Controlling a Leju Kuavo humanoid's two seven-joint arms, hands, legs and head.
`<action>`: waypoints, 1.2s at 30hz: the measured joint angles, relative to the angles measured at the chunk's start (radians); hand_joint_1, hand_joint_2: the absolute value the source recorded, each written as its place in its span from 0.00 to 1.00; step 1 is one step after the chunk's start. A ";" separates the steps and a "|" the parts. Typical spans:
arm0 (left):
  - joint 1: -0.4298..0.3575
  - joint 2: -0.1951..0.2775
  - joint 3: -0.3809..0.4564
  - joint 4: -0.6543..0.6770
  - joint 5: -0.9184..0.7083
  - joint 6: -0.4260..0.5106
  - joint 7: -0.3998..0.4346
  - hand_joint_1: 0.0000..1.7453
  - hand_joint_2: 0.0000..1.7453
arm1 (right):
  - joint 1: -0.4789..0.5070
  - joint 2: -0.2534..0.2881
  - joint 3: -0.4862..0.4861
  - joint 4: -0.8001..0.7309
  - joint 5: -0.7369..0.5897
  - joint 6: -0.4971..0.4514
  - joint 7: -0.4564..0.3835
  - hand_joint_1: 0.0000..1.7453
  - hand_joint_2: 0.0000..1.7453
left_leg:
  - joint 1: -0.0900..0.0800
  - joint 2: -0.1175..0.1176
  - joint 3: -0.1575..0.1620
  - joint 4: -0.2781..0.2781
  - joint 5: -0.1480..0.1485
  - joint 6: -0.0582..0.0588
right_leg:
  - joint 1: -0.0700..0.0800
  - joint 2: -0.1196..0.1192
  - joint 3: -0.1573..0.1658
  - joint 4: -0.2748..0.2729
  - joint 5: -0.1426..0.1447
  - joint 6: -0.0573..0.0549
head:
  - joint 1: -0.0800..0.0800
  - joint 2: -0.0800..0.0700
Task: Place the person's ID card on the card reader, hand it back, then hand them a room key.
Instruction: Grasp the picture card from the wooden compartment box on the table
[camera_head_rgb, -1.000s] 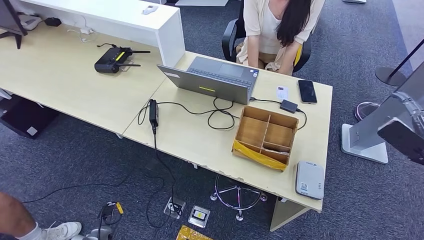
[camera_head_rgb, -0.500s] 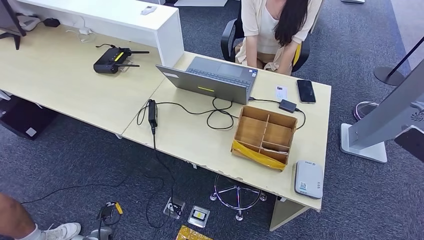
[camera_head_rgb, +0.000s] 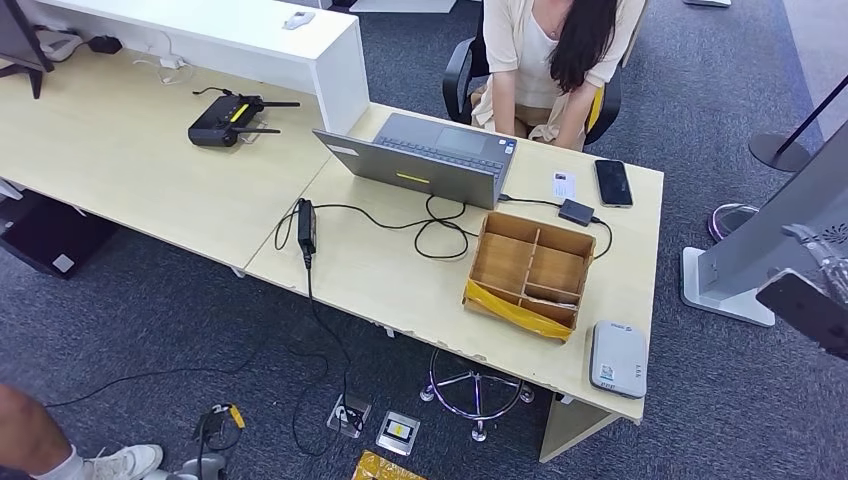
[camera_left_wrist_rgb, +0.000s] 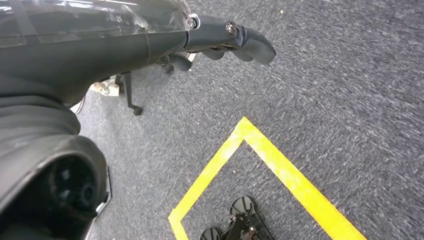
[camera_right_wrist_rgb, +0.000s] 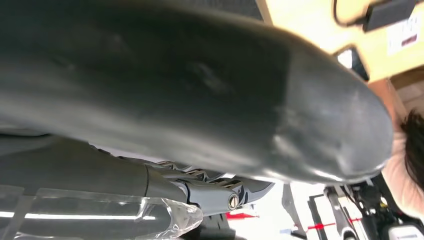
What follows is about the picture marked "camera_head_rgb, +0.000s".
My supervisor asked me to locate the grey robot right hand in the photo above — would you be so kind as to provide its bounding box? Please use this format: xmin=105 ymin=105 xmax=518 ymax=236
xmin=781 ymin=223 xmax=848 ymax=309

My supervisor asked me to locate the white ID card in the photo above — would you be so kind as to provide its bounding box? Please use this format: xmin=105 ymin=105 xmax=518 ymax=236
xmin=552 ymin=170 xmax=578 ymax=202

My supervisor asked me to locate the wooden divided box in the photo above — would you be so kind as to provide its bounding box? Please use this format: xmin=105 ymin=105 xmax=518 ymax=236
xmin=462 ymin=211 xmax=598 ymax=345

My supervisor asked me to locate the grey card reader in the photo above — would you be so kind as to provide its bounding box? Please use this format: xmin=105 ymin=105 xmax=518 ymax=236
xmin=589 ymin=321 xmax=649 ymax=403

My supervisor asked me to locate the pale key card stack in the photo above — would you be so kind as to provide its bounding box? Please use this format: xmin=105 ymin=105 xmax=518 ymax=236
xmin=521 ymin=296 xmax=580 ymax=313

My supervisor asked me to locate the grey kiosk white base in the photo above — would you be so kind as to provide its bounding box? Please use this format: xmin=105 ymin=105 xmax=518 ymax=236
xmin=680 ymin=119 xmax=848 ymax=329

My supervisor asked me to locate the chrome stool base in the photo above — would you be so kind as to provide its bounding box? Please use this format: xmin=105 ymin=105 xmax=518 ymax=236
xmin=419 ymin=347 xmax=535 ymax=444
xmin=707 ymin=202 xmax=761 ymax=244

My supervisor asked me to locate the black smartphone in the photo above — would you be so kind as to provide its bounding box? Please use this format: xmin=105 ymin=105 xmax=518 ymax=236
xmin=594 ymin=158 xmax=635 ymax=209

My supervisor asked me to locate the black USB hub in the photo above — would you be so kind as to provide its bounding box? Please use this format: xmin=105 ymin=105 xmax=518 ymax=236
xmin=558 ymin=198 xmax=596 ymax=229

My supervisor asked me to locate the wooden desk leg panel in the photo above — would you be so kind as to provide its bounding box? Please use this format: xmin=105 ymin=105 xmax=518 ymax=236
xmin=538 ymin=395 xmax=623 ymax=464

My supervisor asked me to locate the grey laptop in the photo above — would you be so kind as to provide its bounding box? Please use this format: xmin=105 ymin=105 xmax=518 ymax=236
xmin=311 ymin=112 xmax=519 ymax=211

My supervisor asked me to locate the black office chair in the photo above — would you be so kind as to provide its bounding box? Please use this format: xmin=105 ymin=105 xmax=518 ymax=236
xmin=441 ymin=36 xmax=624 ymax=147

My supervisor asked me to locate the metal floor socket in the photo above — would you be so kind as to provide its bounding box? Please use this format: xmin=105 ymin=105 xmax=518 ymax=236
xmin=375 ymin=410 xmax=422 ymax=458

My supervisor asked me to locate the yellow floor tape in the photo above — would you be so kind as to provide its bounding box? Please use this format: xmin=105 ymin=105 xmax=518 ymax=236
xmin=351 ymin=450 xmax=429 ymax=480

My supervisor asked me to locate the white furniture panel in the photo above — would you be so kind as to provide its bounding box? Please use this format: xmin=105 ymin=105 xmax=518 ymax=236
xmin=349 ymin=0 xmax=460 ymax=15

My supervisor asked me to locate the clear lid floor socket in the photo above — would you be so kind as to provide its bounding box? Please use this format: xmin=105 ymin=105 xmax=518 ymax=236
xmin=325 ymin=393 xmax=373 ymax=440

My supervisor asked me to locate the black power brick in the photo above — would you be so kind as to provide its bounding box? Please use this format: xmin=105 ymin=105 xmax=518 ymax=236
xmin=296 ymin=197 xmax=319 ymax=270

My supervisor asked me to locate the white reception counter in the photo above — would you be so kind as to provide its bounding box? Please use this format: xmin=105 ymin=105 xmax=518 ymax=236
xmin=36 ymin=0 xmax=371 ymax=136

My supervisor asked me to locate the white sneaker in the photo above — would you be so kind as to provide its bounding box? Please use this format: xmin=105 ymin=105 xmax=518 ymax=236
xmin=82 ymin=442 xmax=165 ymax=480

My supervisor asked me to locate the small black adapter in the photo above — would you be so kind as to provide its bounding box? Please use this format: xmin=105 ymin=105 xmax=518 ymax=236
xmin=86 ymin=34 xmax=125 ymax=56

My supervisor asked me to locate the black computer case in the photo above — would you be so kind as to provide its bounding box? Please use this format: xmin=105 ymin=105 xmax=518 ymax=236
xmin=0 ymin=192 xmax=121 ymax=281

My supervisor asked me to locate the white plastic device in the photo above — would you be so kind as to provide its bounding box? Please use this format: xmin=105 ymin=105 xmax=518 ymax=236
xmin=34 ymin=27 xmax=85 ymax=62

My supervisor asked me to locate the black monitor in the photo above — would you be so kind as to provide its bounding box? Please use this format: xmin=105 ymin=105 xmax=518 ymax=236
xmin=0 ymin=0 xmax=57 ymax=101

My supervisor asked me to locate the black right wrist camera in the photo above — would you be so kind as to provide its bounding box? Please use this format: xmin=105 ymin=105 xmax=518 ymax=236
xmin=756 ymin=268 xmax=848 ymax=362

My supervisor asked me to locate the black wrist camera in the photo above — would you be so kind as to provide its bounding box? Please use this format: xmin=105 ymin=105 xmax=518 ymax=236
xmin=756 ymin=268 xmax=848 ymax=362
xmin=193 ymin=404 xmax=248 ymax=452

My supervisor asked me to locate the black stanchion post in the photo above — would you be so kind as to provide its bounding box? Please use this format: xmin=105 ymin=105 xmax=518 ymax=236
xmin=749 ymin=76 xmax=848 ymax=174

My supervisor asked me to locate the curved black hub cable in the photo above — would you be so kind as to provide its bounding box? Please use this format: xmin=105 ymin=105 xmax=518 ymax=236
xmin=590 ymin=217 xmax=615 ymax=262

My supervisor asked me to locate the short black hub cable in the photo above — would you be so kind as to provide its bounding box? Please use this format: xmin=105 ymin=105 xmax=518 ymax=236
xmin=497 ymin=193 xmax=563 ymax=209

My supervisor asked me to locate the black laptop charger cable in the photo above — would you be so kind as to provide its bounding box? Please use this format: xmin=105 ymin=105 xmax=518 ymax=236
xmin=273 ymin=193 xmax=478 ymax=262

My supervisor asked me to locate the black power cord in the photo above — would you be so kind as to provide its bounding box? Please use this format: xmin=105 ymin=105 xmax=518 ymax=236
xmin=286 ymin=254 xmax=366 ymax=460

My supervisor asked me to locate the black wireless router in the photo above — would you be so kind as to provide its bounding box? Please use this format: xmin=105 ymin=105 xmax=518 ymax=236
xmin=188 ymin=91 xmax=302 ymax=148

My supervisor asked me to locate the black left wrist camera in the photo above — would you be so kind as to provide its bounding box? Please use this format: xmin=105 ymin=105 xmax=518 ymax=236
xmin=193 ymin=404 xmax=248 ymax=452

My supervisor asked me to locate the long black cable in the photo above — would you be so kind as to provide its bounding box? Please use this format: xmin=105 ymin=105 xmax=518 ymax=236
xmin=42 ymin=327 xmax=266 ymax=409

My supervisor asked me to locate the white charger with cable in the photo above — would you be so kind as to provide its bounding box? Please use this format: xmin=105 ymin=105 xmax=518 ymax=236
xmin=132 ymin=33 xmax=197 ymax=87

